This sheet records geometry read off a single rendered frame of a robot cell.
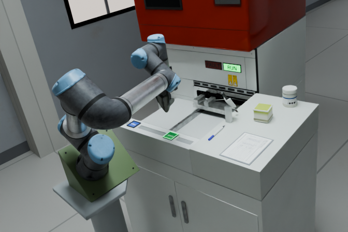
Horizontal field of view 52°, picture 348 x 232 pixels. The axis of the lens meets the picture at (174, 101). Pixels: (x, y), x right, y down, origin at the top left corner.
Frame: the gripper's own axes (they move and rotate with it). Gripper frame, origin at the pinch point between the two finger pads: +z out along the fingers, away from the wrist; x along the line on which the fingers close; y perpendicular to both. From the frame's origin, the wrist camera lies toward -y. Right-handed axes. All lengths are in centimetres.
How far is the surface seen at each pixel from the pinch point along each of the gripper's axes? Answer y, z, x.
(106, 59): 138, 49, 223
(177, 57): 58, -1, 40
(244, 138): 13.8, 13.9, -32.9
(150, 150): -4.0, 23.4, 11.1
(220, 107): 49, 23, 3
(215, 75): 59, 7, 12
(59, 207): -12, 111, 127
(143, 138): -4.0, 17.4, 14.7
